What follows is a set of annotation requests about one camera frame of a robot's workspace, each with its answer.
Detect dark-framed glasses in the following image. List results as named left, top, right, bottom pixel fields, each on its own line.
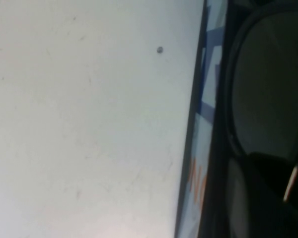
left=222, top=7, right=298, bottom=238

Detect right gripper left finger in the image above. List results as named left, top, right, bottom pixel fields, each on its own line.
left=248, top=151, right=298, bottom=238

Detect black printed glasses case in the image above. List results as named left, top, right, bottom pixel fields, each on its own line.
left=173, top=0, right=298, bottom=238

